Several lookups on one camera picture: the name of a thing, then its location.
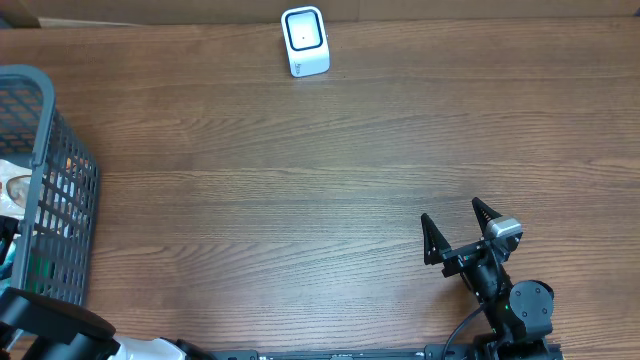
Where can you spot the white barcode scanner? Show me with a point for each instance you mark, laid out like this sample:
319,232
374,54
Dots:
306,41

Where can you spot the beige snack pouch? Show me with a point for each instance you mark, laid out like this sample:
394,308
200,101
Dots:
15,183

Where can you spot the light green wipes packet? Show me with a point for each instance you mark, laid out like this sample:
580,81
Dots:
7,268

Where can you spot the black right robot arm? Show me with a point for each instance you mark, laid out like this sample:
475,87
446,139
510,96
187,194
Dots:
512,320

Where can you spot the grey plastic mesh basket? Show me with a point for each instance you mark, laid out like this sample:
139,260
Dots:
56,232

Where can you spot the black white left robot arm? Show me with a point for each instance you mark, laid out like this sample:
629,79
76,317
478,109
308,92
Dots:
64,330

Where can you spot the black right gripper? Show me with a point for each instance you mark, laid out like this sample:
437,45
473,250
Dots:
436,244

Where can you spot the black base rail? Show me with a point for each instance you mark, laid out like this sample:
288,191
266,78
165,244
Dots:
350,355

